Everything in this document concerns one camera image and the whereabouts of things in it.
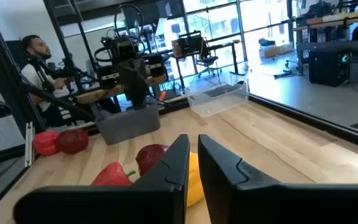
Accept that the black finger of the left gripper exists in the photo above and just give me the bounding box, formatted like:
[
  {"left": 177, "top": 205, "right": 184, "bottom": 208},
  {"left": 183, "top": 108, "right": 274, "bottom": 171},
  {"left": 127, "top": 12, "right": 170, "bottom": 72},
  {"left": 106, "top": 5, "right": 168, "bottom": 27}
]
[
  {"left": 137, "top": 80, "right": 148, "bottom": 110},
  {"left": 125, "top": 81, "right": 139, "bottom": 110}
]

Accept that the black office chair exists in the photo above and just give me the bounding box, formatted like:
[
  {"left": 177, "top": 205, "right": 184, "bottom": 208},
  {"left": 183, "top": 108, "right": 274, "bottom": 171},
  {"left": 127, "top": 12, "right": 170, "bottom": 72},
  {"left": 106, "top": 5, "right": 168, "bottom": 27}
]
[{"left": 196, "top": 37, "right": 220, "bottom": 78}]

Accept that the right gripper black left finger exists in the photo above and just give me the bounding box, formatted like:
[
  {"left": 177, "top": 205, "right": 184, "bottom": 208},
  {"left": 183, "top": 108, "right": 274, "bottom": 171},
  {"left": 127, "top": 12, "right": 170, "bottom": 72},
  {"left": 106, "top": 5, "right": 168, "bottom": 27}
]
[{"left": 12, "top": 133, "right": 191, "bottom": 224}]

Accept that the white metal bracket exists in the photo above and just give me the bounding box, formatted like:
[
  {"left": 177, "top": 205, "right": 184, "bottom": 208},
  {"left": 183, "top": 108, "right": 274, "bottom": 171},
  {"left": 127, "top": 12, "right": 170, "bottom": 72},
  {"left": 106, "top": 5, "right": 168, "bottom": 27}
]
[{"left": 24, "top": 121, "right": 36, "bottom": 168}]

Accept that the black table edge rail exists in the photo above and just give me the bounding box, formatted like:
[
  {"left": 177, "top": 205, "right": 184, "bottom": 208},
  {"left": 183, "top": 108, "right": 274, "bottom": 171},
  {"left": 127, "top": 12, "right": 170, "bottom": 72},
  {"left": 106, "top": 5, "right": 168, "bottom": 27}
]
[{"left": 247, "top": 93, "right": 358, "bottom": 153}]

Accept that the desk with black equipment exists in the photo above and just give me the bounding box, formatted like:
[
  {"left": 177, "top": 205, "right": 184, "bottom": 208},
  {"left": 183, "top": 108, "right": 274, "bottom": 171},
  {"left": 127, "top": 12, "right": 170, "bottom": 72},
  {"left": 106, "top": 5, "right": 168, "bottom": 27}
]
[{"left": 169, "top": 30, "right": 245, "bottom": 91}]

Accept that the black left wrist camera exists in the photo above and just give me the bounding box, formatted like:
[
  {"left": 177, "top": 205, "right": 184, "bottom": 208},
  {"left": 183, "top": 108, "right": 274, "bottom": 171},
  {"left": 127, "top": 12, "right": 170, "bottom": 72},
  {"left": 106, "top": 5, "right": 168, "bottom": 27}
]
[{"left": 114, "top": 37, "right": 138, "bottom": 62}]

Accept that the clear plastic bin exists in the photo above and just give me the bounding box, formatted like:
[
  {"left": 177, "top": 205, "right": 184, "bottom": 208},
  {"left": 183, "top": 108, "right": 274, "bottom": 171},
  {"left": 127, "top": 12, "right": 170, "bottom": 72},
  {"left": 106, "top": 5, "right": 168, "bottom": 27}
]
[{"left": 185, "top": 80, "right": 250, "bottom": 118}]

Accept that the dark red apple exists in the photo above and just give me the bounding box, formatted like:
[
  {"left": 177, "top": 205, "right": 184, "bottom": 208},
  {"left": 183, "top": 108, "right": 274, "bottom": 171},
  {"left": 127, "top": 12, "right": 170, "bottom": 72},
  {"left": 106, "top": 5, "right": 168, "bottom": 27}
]
[
  {"left": 135, "top": 144, "right": 170, "bottom": 177},
  {"left": 55, "top": 128, "right": 90, "bottom": 155}
]

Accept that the black aluminium frame post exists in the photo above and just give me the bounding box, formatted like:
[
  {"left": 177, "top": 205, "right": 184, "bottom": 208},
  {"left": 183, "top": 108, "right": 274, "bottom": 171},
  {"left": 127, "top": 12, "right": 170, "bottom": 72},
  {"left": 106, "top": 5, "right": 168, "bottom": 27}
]
[{"left": 0, "top": 0, "right": 47, "bottom": 133}]

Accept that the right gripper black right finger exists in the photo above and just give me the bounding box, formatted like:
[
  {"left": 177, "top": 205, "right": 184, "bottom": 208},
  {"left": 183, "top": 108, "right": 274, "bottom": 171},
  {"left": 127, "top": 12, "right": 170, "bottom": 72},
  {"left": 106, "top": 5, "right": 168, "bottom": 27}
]
[{"left": 197, "top": 134, "right": 358, "bottom": 224}]

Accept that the grey plastic bin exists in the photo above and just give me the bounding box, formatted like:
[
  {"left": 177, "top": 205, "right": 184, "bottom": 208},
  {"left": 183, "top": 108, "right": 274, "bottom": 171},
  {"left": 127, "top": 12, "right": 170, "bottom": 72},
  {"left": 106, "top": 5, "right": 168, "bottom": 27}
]
[{"left": 94, "top": 104, "right": 162, "bottom": 146}]

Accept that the red bell pepper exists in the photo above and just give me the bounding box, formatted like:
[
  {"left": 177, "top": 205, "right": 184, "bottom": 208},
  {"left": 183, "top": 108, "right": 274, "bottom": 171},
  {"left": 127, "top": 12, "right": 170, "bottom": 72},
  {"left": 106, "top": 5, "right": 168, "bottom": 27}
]
[
  {"left": 90, "top": 161, "right": 137, "bottom": 187},
  {"left": 33, "top": 129, "right": 60, "bottom": 157}
]

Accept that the person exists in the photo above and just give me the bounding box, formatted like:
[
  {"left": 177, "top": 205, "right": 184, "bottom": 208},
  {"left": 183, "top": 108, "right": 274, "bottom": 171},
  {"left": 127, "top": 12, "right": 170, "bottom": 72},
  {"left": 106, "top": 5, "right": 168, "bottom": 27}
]
[{"left": 20, "top": 34, "right": 83, "bottom": 125}]

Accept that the cardboard box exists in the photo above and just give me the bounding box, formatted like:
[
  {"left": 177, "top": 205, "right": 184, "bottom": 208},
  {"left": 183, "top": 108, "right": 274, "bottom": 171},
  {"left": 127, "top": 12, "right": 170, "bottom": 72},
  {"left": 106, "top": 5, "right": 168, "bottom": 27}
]
[{"left": 258, "top": 42, "right": 295, "bottom": 60}]

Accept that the yellow bell pepper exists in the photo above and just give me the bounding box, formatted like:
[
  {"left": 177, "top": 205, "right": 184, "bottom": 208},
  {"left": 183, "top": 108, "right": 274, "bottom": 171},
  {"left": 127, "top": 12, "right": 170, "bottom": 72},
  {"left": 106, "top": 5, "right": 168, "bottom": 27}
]
[{"left": 185, "top": 151, "right": 205, "bottom": 208}]

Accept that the grey workbench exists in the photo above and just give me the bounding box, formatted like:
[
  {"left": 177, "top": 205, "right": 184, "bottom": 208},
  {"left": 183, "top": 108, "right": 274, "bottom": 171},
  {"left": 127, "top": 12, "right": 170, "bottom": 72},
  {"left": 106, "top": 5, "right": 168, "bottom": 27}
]
[{"left": 293, "top": 12, "right": 358, "bottom": 86}]

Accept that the black computer tower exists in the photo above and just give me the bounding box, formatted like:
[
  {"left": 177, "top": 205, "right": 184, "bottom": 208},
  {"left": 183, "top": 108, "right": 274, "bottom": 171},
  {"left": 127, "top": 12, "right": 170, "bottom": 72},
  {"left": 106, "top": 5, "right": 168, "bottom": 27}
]
[{"left": 308, "top": 49, "right": 352, "bottom": 88}]

